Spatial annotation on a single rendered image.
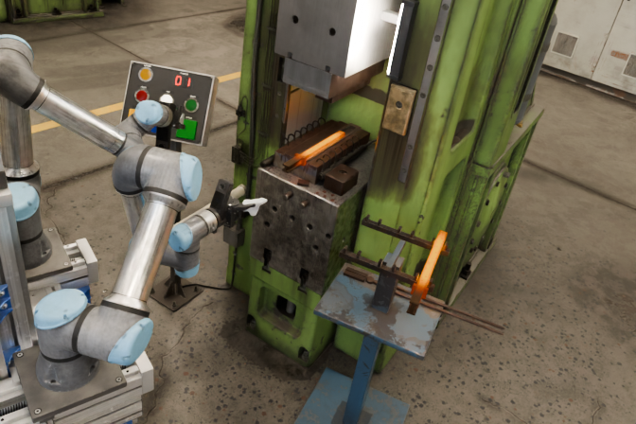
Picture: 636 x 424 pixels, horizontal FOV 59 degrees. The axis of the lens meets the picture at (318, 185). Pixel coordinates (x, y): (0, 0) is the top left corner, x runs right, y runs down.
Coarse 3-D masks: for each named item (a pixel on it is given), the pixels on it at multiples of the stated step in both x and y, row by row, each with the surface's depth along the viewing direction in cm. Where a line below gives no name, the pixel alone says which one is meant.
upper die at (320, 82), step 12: (288, 60) 202; (384, 60) 227; (288, 72) 204; (300, 72) 201; (312, 72) 198; (324, 72) 195; (360, 72) 212; (372, 72) 221; (300, 84) 203; (312, 84) 200; (324, 84) 197; (336, 84) 200; (348, 84) 208; (324, 96) 199
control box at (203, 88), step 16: (144, 64) 222; (128, 80) 223; (144, 80) 222; (160, 80) 222; (192, 80) 221; (208, 80) 221; (128, 96) 223; (160, 96) 222; (176, 96) 222; (192, 96) 221; (208, 96) 221; (128, 112) 223; (192, 112) 221; (208, 112) 222; (208, 128) 227; (192, 144) 222
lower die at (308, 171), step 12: (312, 132) 240; (324, 132) 239; (348, 132) 240; (360, 132) 243; (300, 144) 227; (312, 144) 229; (336, 144) 231; (348, 144) 233; (360, 144) 240; (276, 156) 223; (288, 156) 219; (312, 156) 218; (300, 168) 218; (312, 168) 215; (324, 168) 219; (312, 180) 217
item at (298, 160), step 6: (336, 132) 236; (342, 132) 237; (330, 138) 231; (336, 138) 233; (318, 144) 226; (324, 144) 226; (306, 150) 220; (312, 150) 220; (318, 150) 223; (294, 156) 214; (300, 156) 214; (306, 156) 216; (288, 162) 210; (294, 162) 210; (300, 162) 215; (288, 168) 209; (294, 168) 212
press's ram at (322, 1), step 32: (288, 0) 192; (320, 0) 185; (352, 0) 179; (384, 0) 194; (288, 32) 197; (320, 32) 190; (352, 32) 183; (384, 32) 204; (320, 64) 195; (352, 64) 193
